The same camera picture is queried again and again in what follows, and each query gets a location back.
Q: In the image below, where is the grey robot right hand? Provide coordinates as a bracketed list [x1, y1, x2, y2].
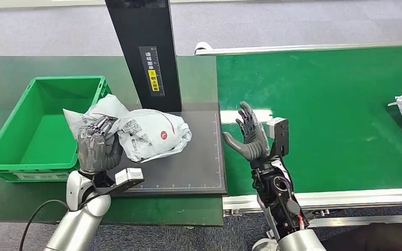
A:
[222, 101, 271, 162]

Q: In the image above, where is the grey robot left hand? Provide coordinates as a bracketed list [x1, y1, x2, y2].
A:
[77, 117, 124, 175]

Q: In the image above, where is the grey plastic mailer package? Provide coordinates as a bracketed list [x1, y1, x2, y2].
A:
[63, 94, 193, 164]

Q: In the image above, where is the black inbound scanner machine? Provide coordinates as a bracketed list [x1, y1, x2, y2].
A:
[104, 0, 228, 198]

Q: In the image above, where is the green belt conveyor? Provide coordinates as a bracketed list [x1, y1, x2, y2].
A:
[194, 41, 402, 230]

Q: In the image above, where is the green plastic crate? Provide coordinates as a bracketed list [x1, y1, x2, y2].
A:
[0, 75, 113, 183]

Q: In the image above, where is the white crate label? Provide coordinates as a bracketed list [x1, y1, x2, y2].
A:
[14, 172, 71, 181]

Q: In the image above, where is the black yellow ruler label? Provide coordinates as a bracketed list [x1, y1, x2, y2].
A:
[138, 45, 165, 97]

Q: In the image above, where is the person's grey shoe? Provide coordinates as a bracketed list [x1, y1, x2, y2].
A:
[252, 238, 280, 251]

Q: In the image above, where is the person's leg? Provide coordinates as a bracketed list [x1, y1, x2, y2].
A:
[320, 222, 402, 251]

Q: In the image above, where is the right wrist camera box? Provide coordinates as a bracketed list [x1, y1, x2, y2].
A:
[265, 117, 290, 157]

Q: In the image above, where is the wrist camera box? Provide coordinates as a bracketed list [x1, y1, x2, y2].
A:
[265, 117, 290, 157]
[93, 167, 145, 196]

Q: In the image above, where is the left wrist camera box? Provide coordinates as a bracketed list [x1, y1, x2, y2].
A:
[93, 167, 145, 196]

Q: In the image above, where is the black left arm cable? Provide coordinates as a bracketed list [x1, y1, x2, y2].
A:
[19, 199, 71, 251]

